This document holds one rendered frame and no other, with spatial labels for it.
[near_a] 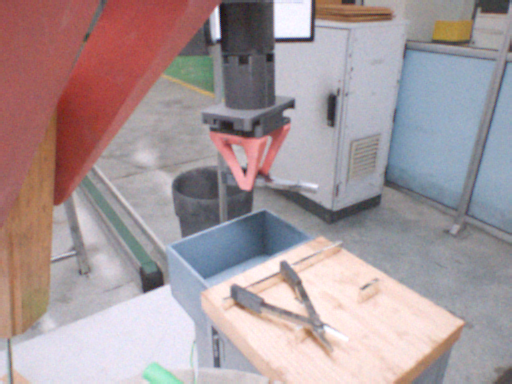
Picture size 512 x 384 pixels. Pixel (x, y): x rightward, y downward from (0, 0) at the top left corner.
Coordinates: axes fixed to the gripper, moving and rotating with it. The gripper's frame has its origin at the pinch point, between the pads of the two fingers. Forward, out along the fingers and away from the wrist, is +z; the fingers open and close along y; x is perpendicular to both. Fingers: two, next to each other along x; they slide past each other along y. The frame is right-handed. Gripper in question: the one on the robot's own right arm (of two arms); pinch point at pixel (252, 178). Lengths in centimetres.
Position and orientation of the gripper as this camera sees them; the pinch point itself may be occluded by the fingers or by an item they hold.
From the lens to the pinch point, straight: 49.5
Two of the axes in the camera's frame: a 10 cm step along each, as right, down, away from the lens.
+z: 0.3, 9.0, 4.3
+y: -5.4, 3.8, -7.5
